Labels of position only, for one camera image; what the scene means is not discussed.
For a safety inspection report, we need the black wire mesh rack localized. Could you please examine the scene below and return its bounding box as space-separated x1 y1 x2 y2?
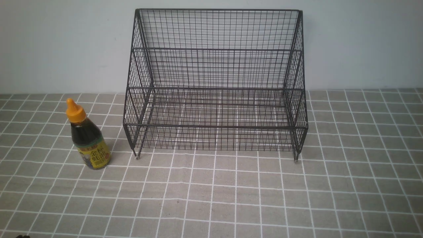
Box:
123 9 309 161

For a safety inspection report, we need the grey checked tablecloth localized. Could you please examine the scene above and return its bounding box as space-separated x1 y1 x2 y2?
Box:
0 88 423 238

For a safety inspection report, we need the dark sauce bottle orange cap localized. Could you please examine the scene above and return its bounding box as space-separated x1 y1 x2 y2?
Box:
65 98 111 170

